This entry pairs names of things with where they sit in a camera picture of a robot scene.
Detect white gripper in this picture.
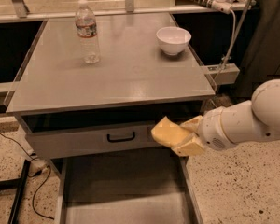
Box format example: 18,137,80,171
172,107,236,157

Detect yellow sponge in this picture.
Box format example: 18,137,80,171
151,117,190,147

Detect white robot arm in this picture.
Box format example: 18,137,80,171
173,79,280,157

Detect open grey middle drawer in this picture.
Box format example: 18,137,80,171
54,147,203,224

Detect grey drawer cabinet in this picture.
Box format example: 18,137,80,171
3,12,218,224

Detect grey top drawer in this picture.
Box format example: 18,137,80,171
21,122,159,159

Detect white ceramic bowl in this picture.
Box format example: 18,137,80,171
156,27,191,55

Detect white power strip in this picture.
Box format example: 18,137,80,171
190,0,232,14

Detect clear plastic water bottle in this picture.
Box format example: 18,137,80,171
75,0,100,63

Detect black drawer handle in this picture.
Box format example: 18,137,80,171
106,132,135,143

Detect grey metal bracket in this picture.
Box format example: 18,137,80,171
202,63,240,85

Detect white power cable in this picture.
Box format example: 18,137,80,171
208,8,238,110

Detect black floor cable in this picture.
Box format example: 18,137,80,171
0,128,55,221

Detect black metal frame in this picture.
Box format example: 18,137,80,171
0,159,32,224

